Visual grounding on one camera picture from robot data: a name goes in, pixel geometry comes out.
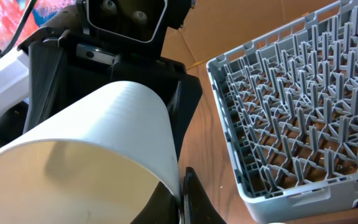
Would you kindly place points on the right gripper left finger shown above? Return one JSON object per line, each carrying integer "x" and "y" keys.
{"x": 162, "y": 208}

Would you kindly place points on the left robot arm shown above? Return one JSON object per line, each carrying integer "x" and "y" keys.
{"x": 14, "y": 88}

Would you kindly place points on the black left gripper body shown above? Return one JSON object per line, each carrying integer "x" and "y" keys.
{"x": 67, "y": 30}

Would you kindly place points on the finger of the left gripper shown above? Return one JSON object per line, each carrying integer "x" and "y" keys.
{"x": 182, "y": 106}
{"x": 47, "y": 68}

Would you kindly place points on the brown cardboard box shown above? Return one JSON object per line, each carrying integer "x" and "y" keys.
{"x": 216, "y": 26}

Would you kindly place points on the grey plastic dish rack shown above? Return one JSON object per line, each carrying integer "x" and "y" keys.
{"x": 288, "y": 105}

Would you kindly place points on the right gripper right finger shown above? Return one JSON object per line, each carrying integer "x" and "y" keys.
{"x": 198, "y": 209}

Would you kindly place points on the white paper cup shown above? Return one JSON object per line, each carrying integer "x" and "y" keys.
{"x": 97, "y": 161}

